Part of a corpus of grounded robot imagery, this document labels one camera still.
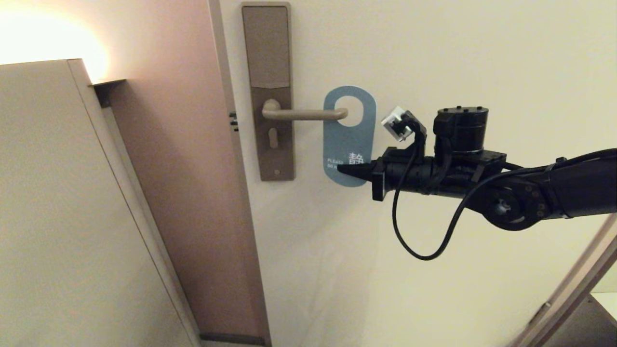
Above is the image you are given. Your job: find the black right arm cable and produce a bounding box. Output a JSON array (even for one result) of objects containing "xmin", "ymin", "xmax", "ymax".
[{"xmin": 392, "ymin": 123, "xmax": 617, "ymax": 261}]

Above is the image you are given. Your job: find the small metal trim hinge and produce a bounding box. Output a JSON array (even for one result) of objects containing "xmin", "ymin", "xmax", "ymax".
[{"xmin": 529, "ymin": 302, "xmax": 553, "ymax": 326}]

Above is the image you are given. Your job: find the blue and white door hanger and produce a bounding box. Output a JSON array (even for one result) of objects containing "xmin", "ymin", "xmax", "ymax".
[{"xmin": 322, "ymin": 85, "xmax": 376, "ymax": 187}]

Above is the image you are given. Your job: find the white door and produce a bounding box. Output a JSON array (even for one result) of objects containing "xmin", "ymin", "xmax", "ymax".
[{"xmin": 219, "ymin": 0, "xmax": 617, "ymax": 347}]

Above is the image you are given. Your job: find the bronze door lock plate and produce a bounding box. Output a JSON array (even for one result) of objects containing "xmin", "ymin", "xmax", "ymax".
[{"xmin": 241, "ymin": 2, "xmax": 295, "ymax": 182}]

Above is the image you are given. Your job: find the bronze door handle lever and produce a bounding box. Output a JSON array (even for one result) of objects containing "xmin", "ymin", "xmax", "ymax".
[{"xmin": 262, "ymin": 99, "xmax": 349, "ymax": 120}]

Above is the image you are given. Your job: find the dark grey baseboard strip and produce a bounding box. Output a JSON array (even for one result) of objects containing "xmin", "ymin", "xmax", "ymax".
[{"xmin": 200, "ymin": 333, "xmax": 266, "ymax": 346}]

